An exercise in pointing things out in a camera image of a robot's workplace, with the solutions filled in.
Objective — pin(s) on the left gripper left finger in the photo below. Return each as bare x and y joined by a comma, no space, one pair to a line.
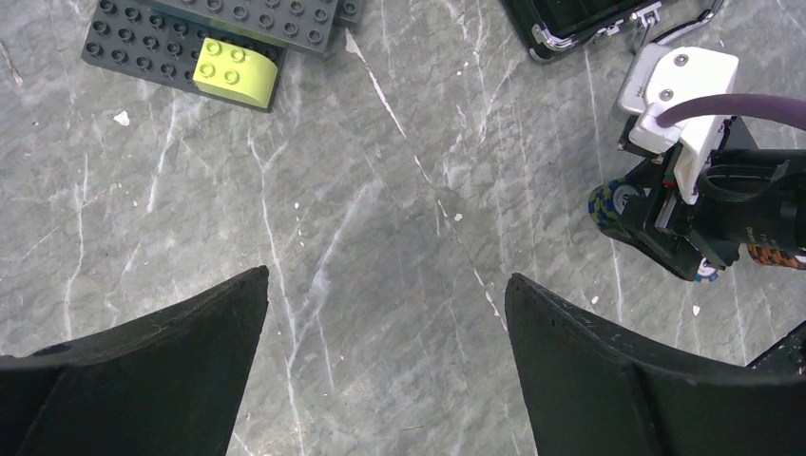
167,383

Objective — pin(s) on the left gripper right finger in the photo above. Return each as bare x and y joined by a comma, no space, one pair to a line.
593,387

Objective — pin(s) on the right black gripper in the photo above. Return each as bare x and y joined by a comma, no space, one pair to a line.
747,196

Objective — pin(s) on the orange-black chip stack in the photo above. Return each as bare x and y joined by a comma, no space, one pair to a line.
772,257

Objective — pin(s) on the black poker case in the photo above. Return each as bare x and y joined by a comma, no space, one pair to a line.
550,30

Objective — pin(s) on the yellow-green dice block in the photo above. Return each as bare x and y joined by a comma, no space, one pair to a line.
235,73

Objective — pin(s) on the dark foam pad bottom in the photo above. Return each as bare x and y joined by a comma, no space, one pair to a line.
131,38

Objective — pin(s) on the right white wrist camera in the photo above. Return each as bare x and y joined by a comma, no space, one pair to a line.
662,77

